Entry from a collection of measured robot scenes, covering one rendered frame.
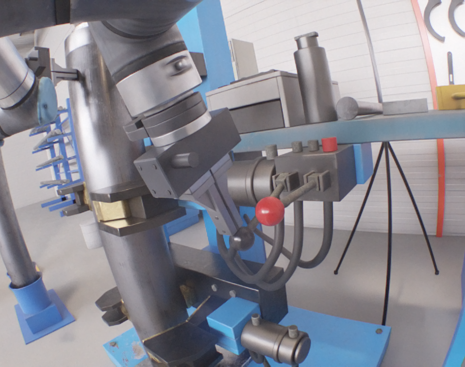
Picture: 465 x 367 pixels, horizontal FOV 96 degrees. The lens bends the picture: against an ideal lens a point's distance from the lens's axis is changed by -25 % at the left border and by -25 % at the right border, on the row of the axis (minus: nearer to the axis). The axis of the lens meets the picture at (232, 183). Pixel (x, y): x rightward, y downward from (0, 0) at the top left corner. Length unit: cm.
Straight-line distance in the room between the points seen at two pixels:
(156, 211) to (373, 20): 224
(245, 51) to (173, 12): 141
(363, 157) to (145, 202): 46
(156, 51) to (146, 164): 12
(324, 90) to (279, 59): 214
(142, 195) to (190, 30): 75
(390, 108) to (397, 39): 180
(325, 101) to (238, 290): 62
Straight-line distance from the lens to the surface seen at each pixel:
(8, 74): 50
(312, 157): 47
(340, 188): 47
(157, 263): 88
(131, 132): 36
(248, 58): 162
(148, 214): 61
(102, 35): 30
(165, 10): 21
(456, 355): 105
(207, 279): 99
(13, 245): 208
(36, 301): 218
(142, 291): 90
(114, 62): 30
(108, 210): 67
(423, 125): 54
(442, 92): 75
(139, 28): 24
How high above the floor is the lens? 108
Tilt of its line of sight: 11 degrees down
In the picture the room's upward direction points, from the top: 10 degrees counter-clockwise
